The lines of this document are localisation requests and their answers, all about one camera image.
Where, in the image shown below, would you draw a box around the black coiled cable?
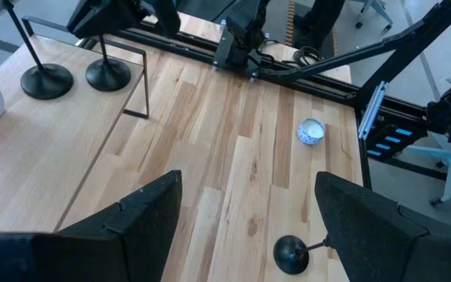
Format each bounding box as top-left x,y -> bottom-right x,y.
292,44 -> 325,67

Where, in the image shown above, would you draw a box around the white brown-marked candle tin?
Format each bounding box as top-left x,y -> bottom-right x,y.
297,117 -> 326,146

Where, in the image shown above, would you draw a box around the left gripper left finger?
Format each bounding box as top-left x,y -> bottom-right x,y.
0,169 -> 183,282

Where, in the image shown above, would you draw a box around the black suction cup mount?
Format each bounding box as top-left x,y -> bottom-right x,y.
272,233 -> 330,276

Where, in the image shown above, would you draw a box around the black metal candlestick holder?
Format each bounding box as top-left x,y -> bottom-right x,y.
2,0 -> 74,101
85,34 -> 132,92

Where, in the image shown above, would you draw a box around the white bracket plate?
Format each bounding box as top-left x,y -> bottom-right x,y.
358,81 -> 388,140

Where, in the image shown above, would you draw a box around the wooden riser shelf black legs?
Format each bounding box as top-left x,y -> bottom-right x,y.
0,15 -> 150,234

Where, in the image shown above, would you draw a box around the person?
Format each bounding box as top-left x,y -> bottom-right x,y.
292,0 -> 346,51

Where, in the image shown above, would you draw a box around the black box with blue lights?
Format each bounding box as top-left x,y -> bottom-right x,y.
365,124 -> 427,162

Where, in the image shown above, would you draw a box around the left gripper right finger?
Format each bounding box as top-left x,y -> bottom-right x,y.
314,171 -> 451,282

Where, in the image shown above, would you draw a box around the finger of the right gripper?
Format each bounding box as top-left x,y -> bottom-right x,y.
146,0 -> 182,38
67,0 -> 150,40

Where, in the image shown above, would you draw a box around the black aluminium table frame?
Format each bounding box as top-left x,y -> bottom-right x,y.
76,0 -> 451,191

